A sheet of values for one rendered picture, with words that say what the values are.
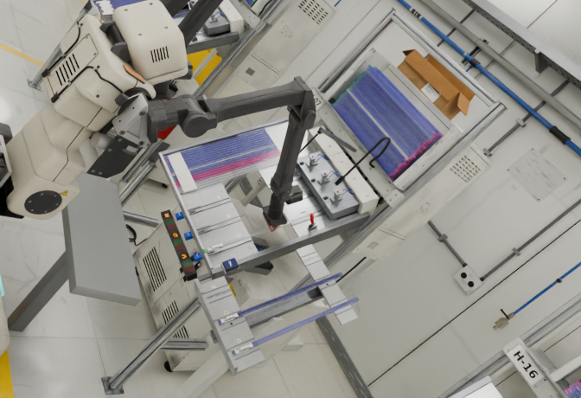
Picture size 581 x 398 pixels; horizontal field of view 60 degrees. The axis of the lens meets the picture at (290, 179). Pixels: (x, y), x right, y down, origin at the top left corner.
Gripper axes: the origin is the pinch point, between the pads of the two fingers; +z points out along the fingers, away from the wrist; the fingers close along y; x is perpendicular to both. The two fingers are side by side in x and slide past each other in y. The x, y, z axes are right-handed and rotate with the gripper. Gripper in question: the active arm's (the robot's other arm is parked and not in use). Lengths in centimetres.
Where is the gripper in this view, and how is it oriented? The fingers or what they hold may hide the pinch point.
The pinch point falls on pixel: (271, 228)
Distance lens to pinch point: 207.2
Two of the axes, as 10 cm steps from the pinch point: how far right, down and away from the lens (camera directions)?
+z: -1.5, 6.9, 7.1
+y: -4.5, -6.9, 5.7
